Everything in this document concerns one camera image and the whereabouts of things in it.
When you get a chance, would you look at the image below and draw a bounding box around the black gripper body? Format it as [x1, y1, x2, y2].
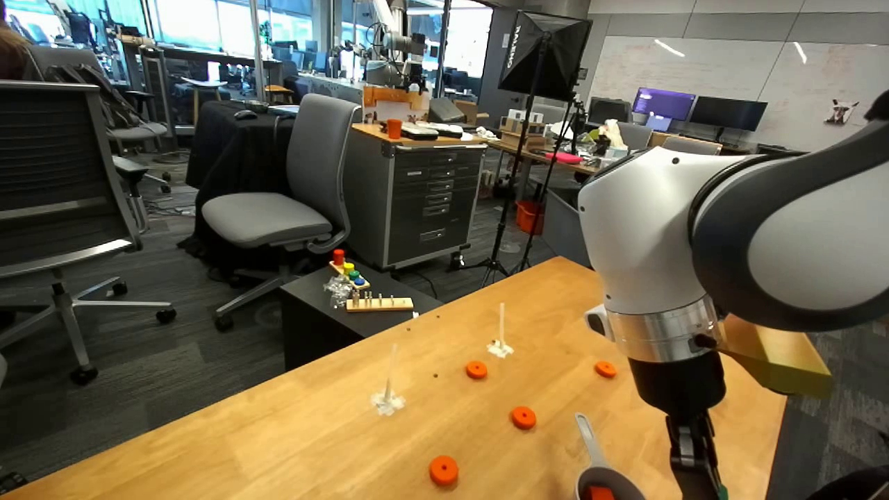
[629, 349, 724, 468]

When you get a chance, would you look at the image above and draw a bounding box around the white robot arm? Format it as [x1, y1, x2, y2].
[577, 103, 889, 500]

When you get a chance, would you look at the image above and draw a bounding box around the grey measuring cup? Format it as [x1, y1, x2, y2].
[574, 413, 643, 500]

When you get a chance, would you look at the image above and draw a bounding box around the orange disc under yellow block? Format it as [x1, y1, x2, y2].
[508, 404, 535, 429]

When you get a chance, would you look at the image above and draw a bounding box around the orange disc under green cylinder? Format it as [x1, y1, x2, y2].
[463, 360, 488, 379]

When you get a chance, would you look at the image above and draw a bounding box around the orange disc with hole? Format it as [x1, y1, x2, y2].
[428, 456, 457, 485]

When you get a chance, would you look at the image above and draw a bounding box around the grey drawer cabinet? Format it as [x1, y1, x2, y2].
[345, 124, 486, 270]

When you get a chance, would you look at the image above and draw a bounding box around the black softbox light stand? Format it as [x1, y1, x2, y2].
[488, 7, 592, 272]

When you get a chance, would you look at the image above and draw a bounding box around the colourful stacking toy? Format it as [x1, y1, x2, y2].
[326, 247, 370, 291]

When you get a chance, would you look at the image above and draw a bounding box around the black low side table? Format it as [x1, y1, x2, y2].
[278, 270, 439, 368]

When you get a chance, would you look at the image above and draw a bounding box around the grey office chair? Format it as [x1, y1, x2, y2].
[199, 95, 358, 331]

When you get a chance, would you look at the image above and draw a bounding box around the black mesh office chair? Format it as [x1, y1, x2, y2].
[0, 79, 176, 385]

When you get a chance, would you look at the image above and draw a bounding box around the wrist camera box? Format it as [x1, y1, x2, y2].
[720, 314, 833, 399]

